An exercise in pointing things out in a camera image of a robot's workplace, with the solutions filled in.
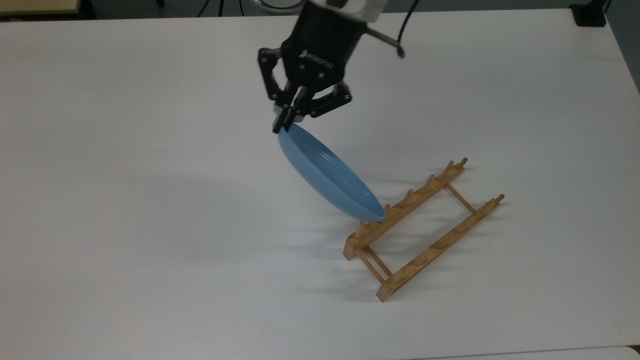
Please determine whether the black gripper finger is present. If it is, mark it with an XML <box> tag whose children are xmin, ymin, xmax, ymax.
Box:
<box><xmin>257</xmin><ymin>47</ymin><xmax>303</xmax><ymax>135</ymax></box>
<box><xmin>288</xmin><ymin>80</ymin><xmax>353</xmax><ymax>125</ymax></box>

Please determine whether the yellow wooden board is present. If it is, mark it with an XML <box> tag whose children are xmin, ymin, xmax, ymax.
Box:
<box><xmin>0</xmin><ymin>0</ymin><xmax>82</xmax><ymax>16</ymax></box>

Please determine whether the wooden plate rack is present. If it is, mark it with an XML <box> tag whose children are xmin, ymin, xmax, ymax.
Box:
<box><xmin>343</xmin><ymin>157</ymin><xmax>506</xmax><ymax>303</ymax></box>

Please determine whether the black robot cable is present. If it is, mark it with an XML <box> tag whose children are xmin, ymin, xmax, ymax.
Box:
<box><xmin>367</xmin><ymin>0</ymin><xmax>422</xmax><ymax>59</ymax></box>

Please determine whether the blue plate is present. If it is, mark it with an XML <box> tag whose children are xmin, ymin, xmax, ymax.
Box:
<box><xmin>277</xmin><ymin>123</ymin><xmax>387</xmax><ymax>224</ymax></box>

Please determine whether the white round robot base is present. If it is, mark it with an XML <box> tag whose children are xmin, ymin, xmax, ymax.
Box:
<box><xmin>254</xmin><ymin>0</ymin><xmax>307</xmax><ymax>14</ymax></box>

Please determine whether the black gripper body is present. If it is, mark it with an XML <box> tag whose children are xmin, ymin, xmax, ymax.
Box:
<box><xmin>281</xmin><ymin>4</ymin><xmax>369</xmax><ymax>90</ymax></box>

